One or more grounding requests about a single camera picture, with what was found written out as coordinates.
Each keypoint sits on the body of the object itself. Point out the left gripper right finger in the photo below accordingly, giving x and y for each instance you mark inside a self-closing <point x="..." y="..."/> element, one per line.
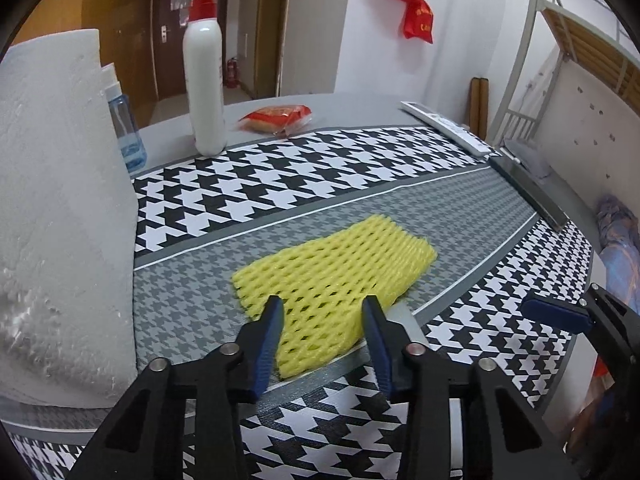
<point x="386" y="341"/>

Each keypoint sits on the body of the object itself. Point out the white pump bottle red top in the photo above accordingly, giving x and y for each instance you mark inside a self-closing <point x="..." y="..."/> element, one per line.
<point x="202" y="48"/>

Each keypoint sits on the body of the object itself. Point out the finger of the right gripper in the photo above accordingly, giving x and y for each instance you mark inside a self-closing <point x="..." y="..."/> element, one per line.
<point x="556" y="313"/>

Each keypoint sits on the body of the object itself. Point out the wooden wardrobe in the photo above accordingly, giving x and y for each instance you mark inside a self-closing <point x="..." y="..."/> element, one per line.
<point x="114" y="19"/>

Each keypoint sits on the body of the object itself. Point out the white styrofoam block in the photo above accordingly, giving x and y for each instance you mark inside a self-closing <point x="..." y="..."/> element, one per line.
<point x="68" y="224"/>

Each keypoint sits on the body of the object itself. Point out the dark brown door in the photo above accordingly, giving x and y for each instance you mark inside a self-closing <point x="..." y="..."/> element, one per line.
<point x="176" y="26"/>

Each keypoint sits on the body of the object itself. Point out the red snack packet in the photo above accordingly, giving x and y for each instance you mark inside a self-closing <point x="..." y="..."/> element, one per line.
<point x="283" y="120"/>

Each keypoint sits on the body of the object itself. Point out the metal bunk bed frame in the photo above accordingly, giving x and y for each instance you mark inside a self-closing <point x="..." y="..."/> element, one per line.
<point x="585" y="32"/>

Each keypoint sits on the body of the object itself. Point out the blue spray bottle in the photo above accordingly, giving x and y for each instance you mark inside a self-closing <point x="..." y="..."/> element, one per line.
<point x="127" y="134"/>

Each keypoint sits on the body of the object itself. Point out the red fire extinguisher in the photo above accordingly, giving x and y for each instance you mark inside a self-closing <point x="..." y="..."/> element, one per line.
<point x="232" y="73"/>

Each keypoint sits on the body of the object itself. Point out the white remote control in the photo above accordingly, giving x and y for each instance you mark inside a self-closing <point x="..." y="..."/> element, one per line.
<point x="454" y="132"/>

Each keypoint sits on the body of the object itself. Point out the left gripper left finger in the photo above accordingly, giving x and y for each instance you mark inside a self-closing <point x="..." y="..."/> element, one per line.
<point x="259" y="341"/>

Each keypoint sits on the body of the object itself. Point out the yellow foam net sleeve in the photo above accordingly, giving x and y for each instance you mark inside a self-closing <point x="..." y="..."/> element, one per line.
<point x="322" y="283"/>

